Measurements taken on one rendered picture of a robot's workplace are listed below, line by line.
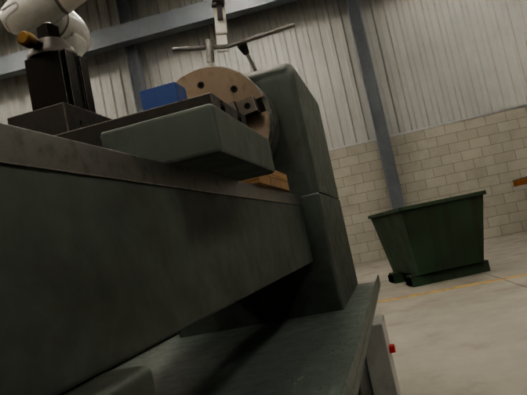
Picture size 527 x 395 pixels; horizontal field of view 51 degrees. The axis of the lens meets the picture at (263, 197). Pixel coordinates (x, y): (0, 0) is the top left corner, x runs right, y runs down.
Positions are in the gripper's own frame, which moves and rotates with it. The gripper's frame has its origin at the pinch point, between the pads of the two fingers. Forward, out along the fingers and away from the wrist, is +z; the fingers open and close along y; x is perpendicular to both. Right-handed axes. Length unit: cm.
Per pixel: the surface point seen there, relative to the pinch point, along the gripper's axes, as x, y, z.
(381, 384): -40, 26, 103
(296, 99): -19.5, 5.5, 16.7
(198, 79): 7.1, -3.7, 11.6
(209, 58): 3.7, -1.1, 5.3
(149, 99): 15.9, -34.6, 23.7
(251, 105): -5.8, -11.6, 21.3
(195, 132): 4, -83, 40
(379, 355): -40, 26, 94
